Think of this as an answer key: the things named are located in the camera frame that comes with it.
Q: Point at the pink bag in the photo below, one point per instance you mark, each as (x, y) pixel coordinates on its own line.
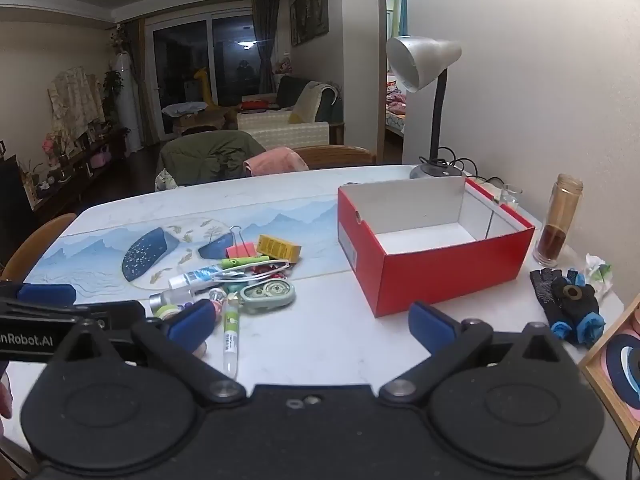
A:
(100, 158)

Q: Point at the crumpled plastic wrapper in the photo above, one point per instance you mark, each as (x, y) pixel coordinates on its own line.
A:
(597, 266)

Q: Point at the dark framed wall painting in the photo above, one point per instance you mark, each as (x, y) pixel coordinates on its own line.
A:
(312, 10)

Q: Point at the black television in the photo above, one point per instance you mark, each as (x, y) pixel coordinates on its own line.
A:
(12, 185)

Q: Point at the white blue cream tube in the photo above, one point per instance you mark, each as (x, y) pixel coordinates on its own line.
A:
(200, 276)

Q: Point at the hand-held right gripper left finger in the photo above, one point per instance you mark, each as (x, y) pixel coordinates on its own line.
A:
(190, 321)

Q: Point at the hanging floral cloth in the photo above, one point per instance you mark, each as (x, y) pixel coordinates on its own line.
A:
(75, 100)

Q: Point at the small yellow box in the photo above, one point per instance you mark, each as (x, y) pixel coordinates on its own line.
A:
(277, 247)

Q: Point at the dark wooden sideboard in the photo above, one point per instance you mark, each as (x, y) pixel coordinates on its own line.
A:
(75, 162)

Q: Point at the green correction tape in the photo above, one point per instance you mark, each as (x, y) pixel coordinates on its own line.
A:
(267, 295)

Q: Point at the green marker pen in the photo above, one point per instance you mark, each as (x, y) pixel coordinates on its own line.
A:
(240, 262)

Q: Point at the figurine with pink base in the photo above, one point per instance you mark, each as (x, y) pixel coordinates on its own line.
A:
(216, 297)

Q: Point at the teal curtain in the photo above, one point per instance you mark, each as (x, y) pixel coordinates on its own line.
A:
(397, 15)

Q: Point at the pink binder clip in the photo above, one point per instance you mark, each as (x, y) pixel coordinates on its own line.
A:
(241, 252)

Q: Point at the sliding glass door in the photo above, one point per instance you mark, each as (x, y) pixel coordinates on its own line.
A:
(185, 60)

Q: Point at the small clear glass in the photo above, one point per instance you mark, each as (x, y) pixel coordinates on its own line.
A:
(511, 197)

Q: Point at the silver desk lamp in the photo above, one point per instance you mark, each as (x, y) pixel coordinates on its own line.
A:
(425, 57)

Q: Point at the olive green jacket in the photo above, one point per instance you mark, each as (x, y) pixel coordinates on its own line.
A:
(210, 157)

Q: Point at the potted plant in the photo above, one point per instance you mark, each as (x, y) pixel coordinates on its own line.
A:
(112, 87)

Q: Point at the yellow giraffe toy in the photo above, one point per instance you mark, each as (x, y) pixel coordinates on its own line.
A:
(202, 85)

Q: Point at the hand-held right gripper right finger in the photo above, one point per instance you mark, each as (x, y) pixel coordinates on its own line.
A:
(429, 323)

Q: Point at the pink towel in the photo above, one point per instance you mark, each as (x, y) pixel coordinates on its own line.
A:
(275, 160)

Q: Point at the beige sofa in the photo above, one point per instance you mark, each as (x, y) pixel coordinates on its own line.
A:
(280, 125)

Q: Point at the red shoe box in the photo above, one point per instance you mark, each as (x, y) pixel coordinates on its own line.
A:
(425, 270)

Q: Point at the white tower air conditioner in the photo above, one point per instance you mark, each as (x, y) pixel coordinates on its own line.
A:
(127, 110)

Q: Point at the floral chair cloth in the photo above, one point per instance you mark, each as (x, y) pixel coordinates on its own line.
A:
(162, 181)

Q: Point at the amber glass bottle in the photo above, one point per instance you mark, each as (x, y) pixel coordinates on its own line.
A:
(555, 230)

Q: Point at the bed with pink bedding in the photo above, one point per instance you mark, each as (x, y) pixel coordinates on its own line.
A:
(395, 105)

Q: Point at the white pen green label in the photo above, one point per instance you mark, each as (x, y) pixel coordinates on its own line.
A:
(230, 335)

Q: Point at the small bottle silver cap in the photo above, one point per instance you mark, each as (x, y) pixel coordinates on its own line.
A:
(161, 301)

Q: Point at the person's left hand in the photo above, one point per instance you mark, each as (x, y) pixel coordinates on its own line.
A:
(5, 392)

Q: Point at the wooden chair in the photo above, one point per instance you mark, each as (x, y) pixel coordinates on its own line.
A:
(35, 245)
(340, 155)

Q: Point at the black glove blue fingertips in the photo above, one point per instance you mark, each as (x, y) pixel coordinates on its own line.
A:
(550, 290)

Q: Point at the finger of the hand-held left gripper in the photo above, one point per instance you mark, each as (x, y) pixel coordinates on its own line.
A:
(45, 294)
(124, 312)

